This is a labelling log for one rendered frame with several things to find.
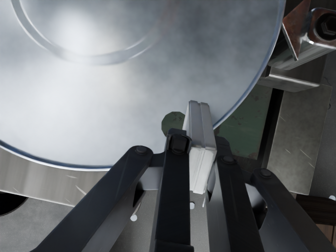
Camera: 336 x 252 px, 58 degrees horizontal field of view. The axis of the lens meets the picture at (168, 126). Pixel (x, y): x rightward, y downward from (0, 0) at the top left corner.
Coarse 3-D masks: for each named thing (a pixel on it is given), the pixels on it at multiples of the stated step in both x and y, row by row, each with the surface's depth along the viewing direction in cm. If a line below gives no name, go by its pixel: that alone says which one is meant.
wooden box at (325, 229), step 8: (296, 200) 90; (304, 200) 92; (312, 200) 93; (320, 200) 95; (328, 200) 97; (304, 208) 81; (312, 208) 82; (320, 208) 83; (328, 208) 84; (312, 216) 73; (320, 216) 74; (328, 216) 75; (320, 224) 67; (328, 224) 67; (328, 232) 67
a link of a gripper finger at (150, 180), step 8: (176, 128) 19; (168, 136) 18; (152, 160) 15; (160, 160) 15; (152, 168) 15; (160, 168) 15; (144, 176) 15; (152, 176) 15; (160, 176) 15; (144, 184) 15; (152, 184) 15
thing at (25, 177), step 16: (0, 160) 23; (16, 160) 23; (0, 176) 23; (16, 176) 23; (32, 176) 23; (48, 176) 23; (64, 176) 23; (80, 176) 23; (96, 176) 23; (16, 192) 23; (32, 192) 23; (48, 192) 23; (64, 192) 23; (80, 192) 23
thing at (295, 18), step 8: (304, 0) 23; (296, 8) 23; (304, 8) 23; (288, 16) 23; (296, 16) 23; (304, 16) 23; (288, 24) 23; (296, 24) 23; (288, 32) 23; (296, 32) 23; (288, 40) 23; (296, 40) 23; (296, 48) 23; (296, 56) 23
